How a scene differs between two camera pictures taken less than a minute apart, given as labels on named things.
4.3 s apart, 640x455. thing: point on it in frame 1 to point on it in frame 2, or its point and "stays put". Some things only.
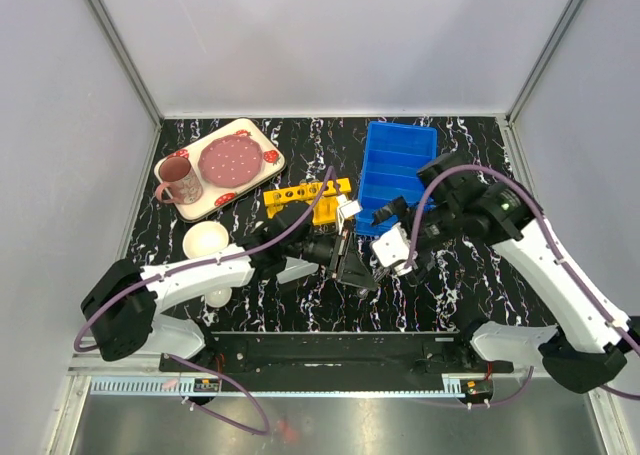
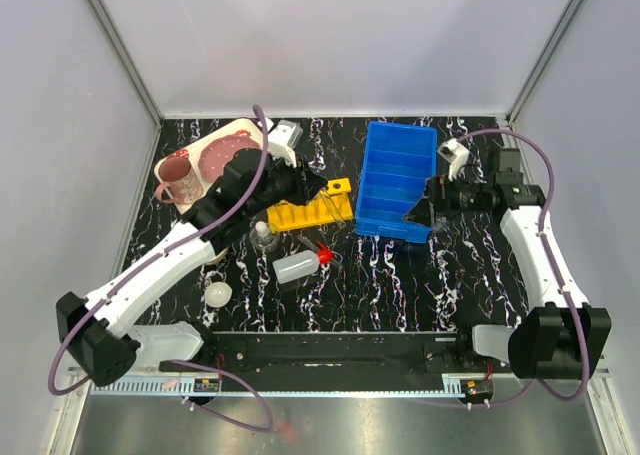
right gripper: x=399 y=207 to x=441 y=191
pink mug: x=178 y=173 stays put
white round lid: x=218 y=297 stays put
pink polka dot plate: x=231 y=161 stays put
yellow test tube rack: x=323 y=194 stays put
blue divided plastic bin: x=393 y=154 stays put
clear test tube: x=379 y=273 to x=333 y=207
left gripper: x=353 y=271 to x=307 y=183
